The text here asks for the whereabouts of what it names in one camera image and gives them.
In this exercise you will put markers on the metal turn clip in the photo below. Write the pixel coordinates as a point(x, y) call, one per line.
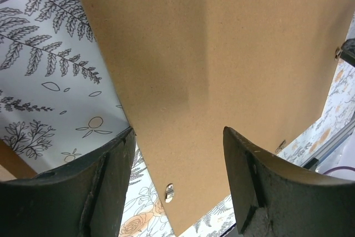
point(169, 193)
point(281, 147)

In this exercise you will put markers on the floral patterned table mat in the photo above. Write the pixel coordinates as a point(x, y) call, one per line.
point(58, 103)

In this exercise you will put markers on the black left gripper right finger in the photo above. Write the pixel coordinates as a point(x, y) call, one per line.
point(273, 197)

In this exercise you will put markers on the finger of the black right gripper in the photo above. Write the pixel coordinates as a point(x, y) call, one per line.
point(348, 51)

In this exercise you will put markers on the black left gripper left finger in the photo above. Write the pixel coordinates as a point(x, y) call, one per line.
point(84, 197)

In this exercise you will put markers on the wooden picture frame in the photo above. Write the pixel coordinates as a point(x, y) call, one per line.
point(12, 166)

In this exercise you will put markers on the brown frame backing board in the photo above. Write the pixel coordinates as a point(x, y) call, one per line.
point(185, 69)

